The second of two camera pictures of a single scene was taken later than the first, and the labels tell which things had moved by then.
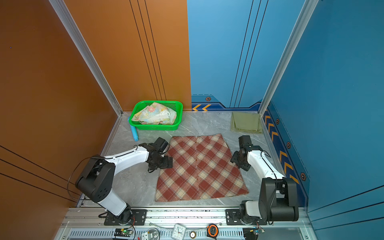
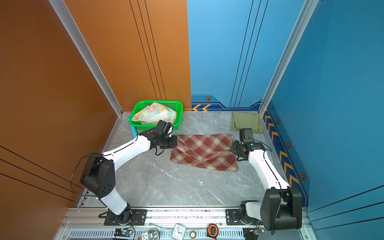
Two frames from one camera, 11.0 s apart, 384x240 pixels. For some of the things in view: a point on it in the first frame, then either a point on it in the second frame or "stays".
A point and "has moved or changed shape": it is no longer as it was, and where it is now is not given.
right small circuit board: [256, 230] stays
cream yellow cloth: [155, 114] stays
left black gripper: [167, 164] → [174, 142]
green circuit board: [123, 232] stays
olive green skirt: [244, 121] stays
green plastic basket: [177, 106] stays
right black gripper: [234, 158] → [233, 148]
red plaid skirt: [201, 169] has moved or changed shape
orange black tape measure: [212, 231] stays
